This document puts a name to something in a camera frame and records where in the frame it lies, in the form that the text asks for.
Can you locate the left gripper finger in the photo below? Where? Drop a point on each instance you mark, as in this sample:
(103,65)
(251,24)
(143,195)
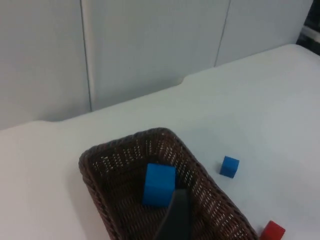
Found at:
(176,217)

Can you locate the large blue cube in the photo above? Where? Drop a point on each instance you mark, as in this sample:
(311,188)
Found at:
(158,185)

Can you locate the dark brown wicker basket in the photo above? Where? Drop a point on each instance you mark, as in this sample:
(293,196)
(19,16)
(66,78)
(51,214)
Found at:
(120,190)

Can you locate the small blue cube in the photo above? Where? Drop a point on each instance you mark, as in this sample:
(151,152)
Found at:
(229,167)

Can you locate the red cube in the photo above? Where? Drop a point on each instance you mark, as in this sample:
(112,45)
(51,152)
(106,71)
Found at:
(271,231)

